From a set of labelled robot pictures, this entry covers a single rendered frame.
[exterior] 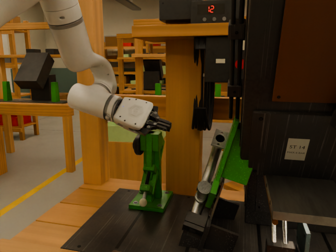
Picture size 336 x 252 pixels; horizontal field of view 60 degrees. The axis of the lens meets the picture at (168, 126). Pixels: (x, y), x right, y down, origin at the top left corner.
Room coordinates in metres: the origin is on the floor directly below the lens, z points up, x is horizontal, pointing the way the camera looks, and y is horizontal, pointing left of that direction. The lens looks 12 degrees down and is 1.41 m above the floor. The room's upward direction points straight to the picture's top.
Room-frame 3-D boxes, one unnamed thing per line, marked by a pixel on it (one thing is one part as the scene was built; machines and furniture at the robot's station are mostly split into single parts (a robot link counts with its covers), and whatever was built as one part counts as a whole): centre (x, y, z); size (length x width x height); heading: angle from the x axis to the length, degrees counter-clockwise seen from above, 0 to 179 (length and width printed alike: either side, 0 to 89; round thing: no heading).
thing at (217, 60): (1.04, -0.22, 1.42); 0.17 x 0.12 x 0.15; 76
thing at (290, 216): (0.69, -0.33, 1.11); 0.39 x 0.16 x 0.03; 166
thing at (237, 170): (0.77, -0.19, 1.17); 0.13 x 0.12 x 0.20; 76
